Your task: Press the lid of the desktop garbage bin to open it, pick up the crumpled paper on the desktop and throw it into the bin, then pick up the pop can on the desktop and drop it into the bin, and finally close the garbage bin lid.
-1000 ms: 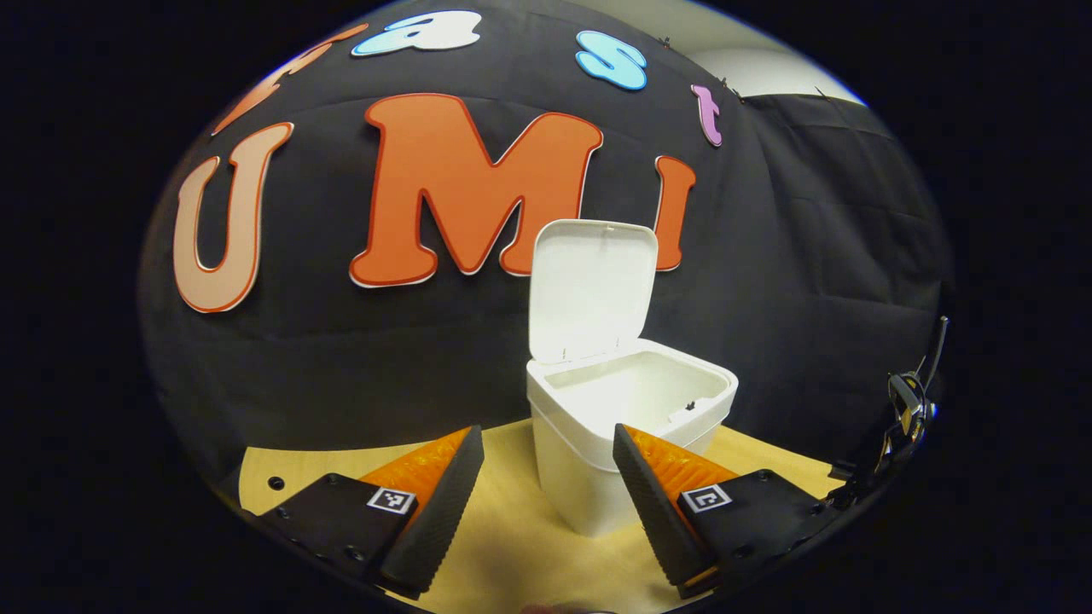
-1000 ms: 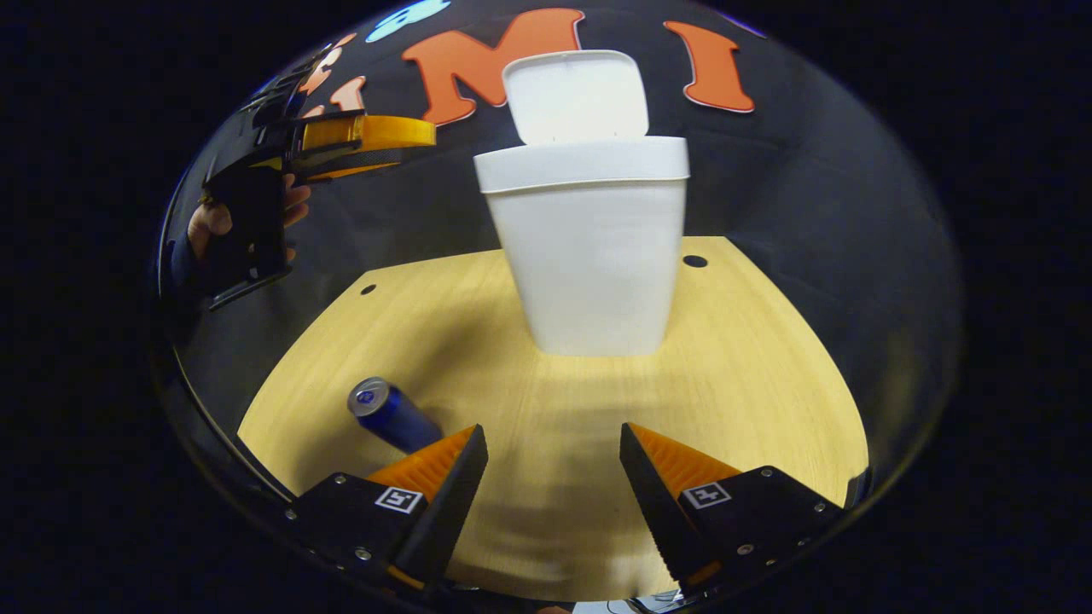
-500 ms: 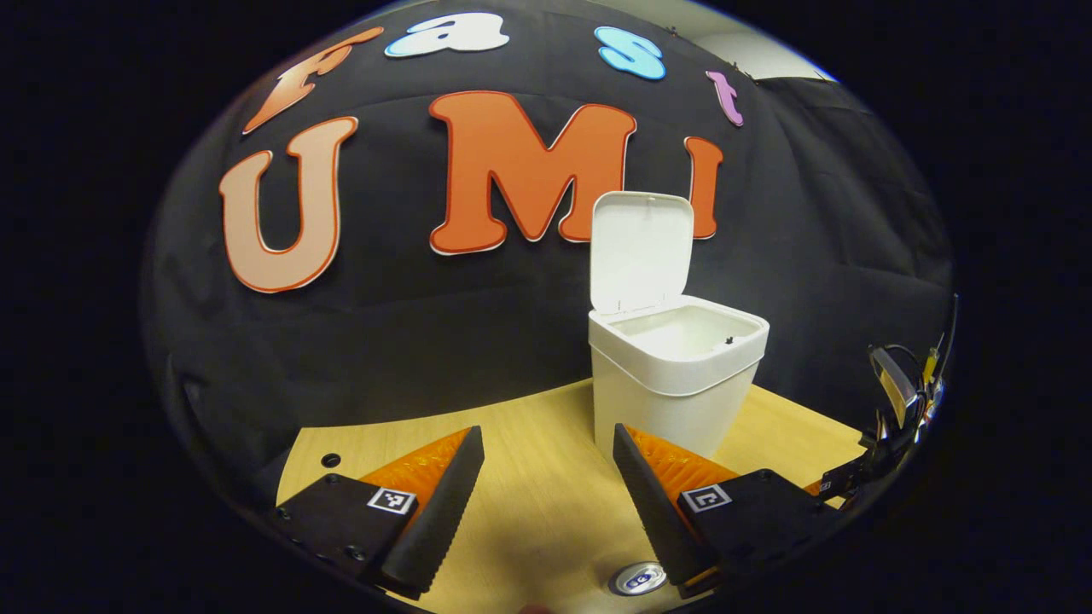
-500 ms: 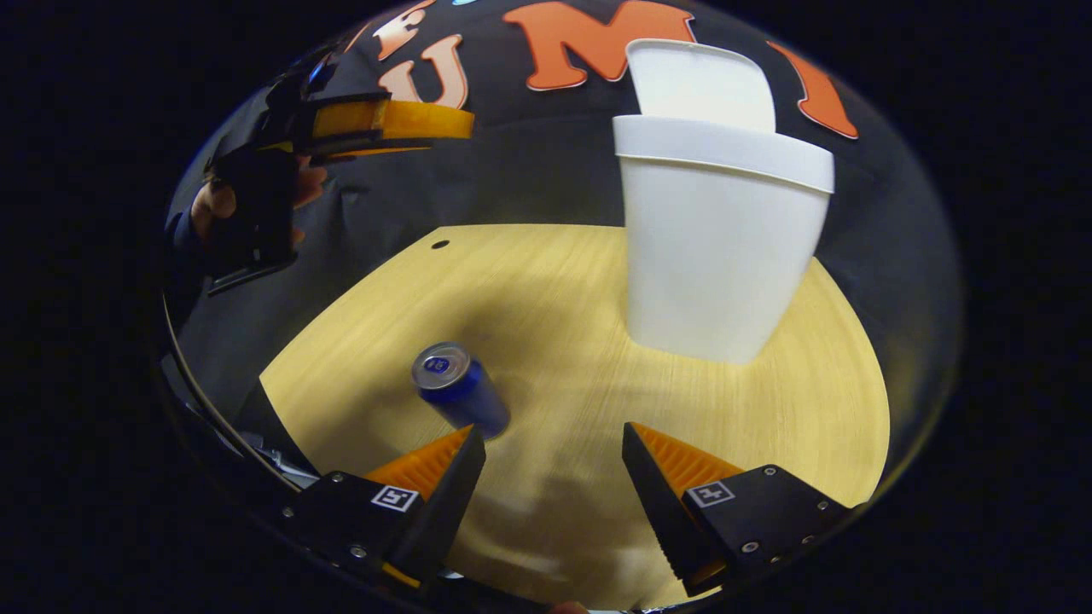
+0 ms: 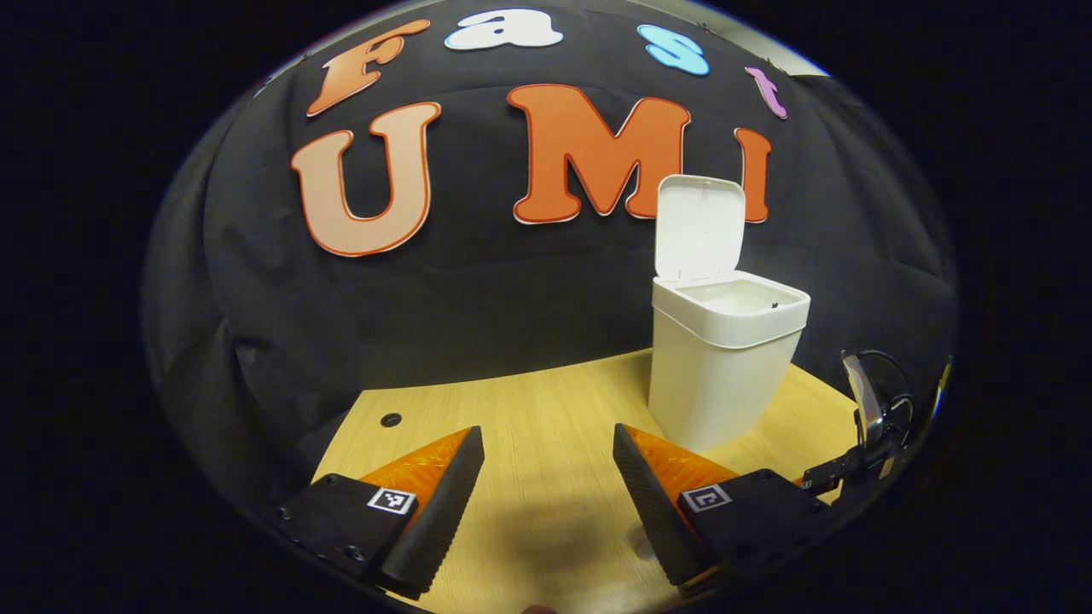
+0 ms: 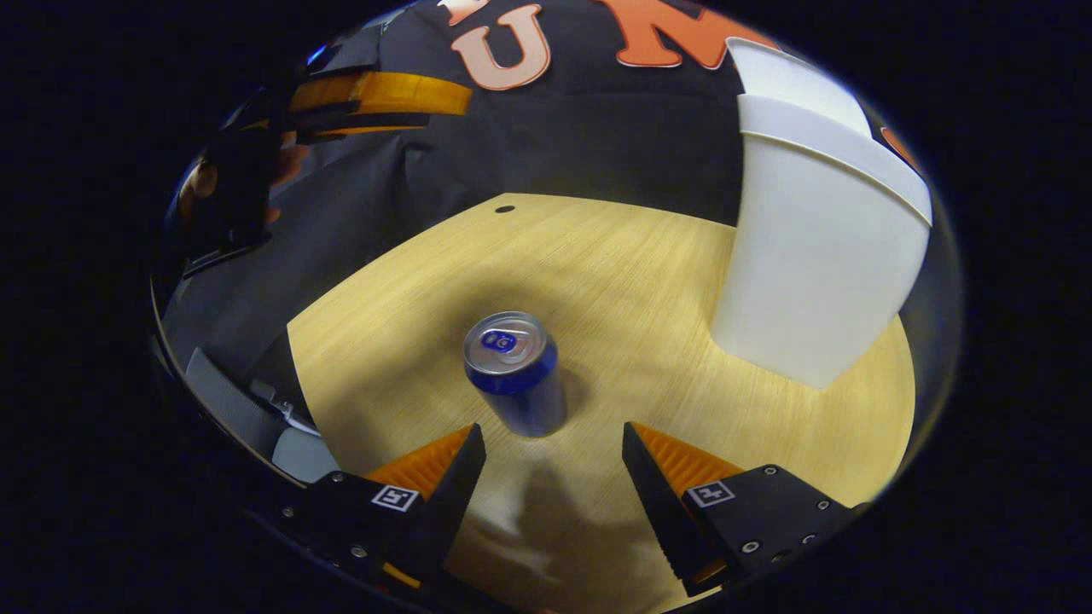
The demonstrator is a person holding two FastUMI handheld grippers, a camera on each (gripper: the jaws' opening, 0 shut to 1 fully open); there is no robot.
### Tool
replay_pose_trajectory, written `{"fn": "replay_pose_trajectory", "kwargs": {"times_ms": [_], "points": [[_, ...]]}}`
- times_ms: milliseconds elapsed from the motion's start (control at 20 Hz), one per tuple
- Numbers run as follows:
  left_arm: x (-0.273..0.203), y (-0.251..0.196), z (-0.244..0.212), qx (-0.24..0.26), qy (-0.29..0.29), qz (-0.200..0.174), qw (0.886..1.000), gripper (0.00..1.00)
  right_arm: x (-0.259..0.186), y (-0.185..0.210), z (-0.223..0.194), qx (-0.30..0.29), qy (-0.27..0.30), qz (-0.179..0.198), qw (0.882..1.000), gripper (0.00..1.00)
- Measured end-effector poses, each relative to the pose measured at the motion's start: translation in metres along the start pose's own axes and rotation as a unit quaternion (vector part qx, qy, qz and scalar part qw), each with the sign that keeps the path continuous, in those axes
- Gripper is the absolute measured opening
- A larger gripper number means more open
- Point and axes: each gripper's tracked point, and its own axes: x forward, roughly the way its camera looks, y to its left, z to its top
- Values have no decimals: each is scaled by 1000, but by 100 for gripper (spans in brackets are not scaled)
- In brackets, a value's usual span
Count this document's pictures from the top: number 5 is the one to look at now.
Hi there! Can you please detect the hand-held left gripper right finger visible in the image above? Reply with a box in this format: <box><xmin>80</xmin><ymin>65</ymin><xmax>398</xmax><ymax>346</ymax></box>
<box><xmin>613</xmin><ymin>422</ymin><xmax>833</xmax><ymax>598</ymax></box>

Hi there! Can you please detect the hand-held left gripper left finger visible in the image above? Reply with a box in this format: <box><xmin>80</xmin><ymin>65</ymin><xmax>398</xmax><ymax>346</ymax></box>
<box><xmin>273</xmin><ymin>425</ymin><xmax>485</xmax><ymax>600</ymax></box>

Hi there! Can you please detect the white desktop garbage bin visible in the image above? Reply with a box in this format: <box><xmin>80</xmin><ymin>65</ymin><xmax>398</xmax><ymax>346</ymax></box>
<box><xmin>648</xmin><ymin>174</ymin><xmax>811</xmax><ymax>455</ymax></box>

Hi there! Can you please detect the wooden desktop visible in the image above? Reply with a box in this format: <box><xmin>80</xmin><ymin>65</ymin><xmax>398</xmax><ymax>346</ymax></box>
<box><xmin>311</xmin><ymin>345</ymin><xmax>863</xmax><ymax>614</ymax></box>

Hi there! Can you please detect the black backdrop cloth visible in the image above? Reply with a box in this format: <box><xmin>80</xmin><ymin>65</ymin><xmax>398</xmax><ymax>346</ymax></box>
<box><xmin>141</xmin><ymin>0</ymin><xmax>961</xmax><ymax>513</ymax></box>

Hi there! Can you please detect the black cable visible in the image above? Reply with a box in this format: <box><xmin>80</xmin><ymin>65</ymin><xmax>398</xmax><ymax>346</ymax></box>
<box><xmin>857</xmin><ymin>348</ymin><xmax>914</xmax><ymax>402</ymax></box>

